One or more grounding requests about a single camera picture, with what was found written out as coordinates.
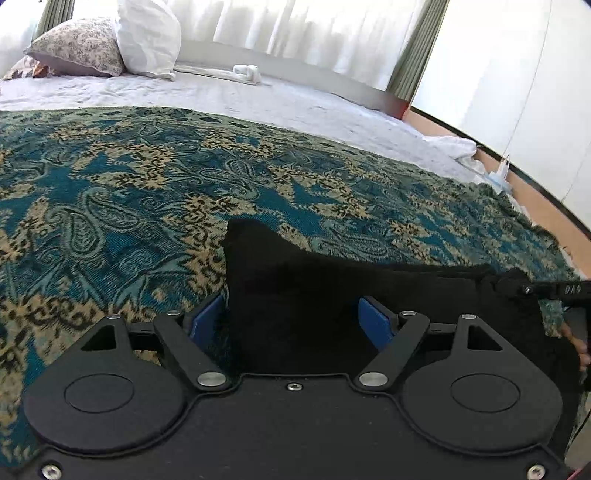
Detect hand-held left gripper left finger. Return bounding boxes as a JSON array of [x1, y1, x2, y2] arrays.
[[81, 294, 232, 393]]

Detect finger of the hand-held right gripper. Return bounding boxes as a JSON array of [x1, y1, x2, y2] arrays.
[[495, 268, 591, 299]]

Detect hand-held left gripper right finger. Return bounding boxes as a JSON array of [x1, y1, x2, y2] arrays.
[[353, 296, 507, 393]]

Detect black pants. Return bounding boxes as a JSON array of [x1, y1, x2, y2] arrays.
[[223, 218, 585, 462]]

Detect person's right hand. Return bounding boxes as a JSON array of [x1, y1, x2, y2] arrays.
[[560, 323, 591, 367]]

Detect blue face mask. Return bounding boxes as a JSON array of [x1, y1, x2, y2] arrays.
[[485, 172, 514, 193]]

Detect teal paisley blanket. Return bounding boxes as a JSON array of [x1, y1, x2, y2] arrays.
[[0, 106, 579, 468]]

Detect crumpled white cloth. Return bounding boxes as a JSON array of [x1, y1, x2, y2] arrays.
[[429, 135, 481, 174]]

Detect white bed sheet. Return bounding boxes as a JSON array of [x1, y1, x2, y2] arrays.
[[0, 71, 491, 186]]

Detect rolled white towel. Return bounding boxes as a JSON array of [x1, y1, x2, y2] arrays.
[[232, 64, 262, 86]]

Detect wooden bed headboard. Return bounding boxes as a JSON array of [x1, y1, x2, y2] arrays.
[[177, 39, 411, 117]]

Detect green curtain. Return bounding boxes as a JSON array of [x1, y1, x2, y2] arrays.
[[38, 0, 75, 29], [387, 0, 451, 103]]

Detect white pillow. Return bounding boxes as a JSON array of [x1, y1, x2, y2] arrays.
[[115, 0, 182, 81]]

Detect grey floral pillow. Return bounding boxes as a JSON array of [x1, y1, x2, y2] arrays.
[[23, 17, 126, 78]]

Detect white sheer curtain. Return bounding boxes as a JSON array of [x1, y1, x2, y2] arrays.
[[164, 0, 428, 90]]

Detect small dark patterned pillow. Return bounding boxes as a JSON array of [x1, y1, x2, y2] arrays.
[[1, 56, 49, 81]]

